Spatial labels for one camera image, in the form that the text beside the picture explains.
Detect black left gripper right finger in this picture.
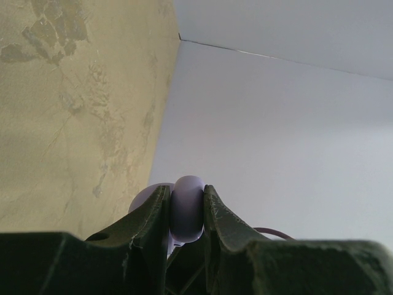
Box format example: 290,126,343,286
204,185,392,294

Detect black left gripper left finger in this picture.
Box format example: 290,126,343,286
1,186,171,294

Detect purple charging case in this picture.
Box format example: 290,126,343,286
128,175,205,254

